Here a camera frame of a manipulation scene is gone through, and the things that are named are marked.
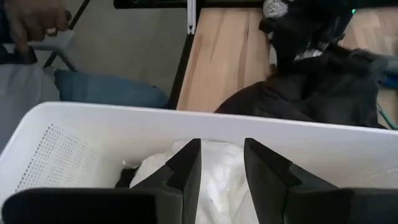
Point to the silver aluminium extrusion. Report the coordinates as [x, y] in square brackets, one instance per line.
[191, 17]

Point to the black flat object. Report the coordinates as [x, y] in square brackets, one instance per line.
[15, 57]

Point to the person's leg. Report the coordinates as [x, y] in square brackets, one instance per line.
[109, 90]

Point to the wooden table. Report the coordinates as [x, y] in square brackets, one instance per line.
[183, 62]

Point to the white leaf-patterned cloth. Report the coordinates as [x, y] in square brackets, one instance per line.
[275, 7]

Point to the white basket holding white clothes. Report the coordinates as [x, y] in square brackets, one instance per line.
[124, 124]

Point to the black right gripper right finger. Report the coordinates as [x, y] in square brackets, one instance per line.
[311, 205]

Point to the dark grey smooth garment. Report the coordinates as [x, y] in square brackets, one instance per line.
[326, 93]

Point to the white button shirt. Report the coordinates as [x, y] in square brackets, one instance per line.
[220, 174]

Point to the person's body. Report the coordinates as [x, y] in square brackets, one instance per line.
[21, 99]

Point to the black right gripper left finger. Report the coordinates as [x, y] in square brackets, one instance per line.
[124, 205]

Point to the person's hand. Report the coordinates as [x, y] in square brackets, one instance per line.
[34, 18]

